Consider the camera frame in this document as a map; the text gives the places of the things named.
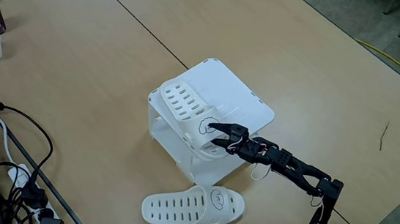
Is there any white slipper with dog print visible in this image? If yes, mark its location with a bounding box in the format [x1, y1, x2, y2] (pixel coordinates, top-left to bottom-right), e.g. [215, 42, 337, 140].
[139, 178, 248, 224]
[153, 77, 242, 164]

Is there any white plastic shoe rack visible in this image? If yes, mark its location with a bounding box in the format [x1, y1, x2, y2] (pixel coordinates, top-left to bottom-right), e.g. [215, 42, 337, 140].
[140, 52, 281, 195]

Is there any black plug adapter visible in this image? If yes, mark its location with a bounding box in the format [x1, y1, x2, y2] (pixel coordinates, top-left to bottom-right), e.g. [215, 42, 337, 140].
[37, 215, 66, 224]

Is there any black power plug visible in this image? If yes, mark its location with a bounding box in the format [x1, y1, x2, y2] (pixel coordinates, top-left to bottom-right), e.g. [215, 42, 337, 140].
[19, 182, 51, 212]

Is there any white power strip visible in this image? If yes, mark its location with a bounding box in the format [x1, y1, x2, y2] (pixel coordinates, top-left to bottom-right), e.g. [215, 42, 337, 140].
[1, 162, 75, 224]

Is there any yellow cable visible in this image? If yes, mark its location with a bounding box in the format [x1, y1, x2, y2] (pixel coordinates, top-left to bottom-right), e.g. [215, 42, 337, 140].
[349, 38, 400, 97]

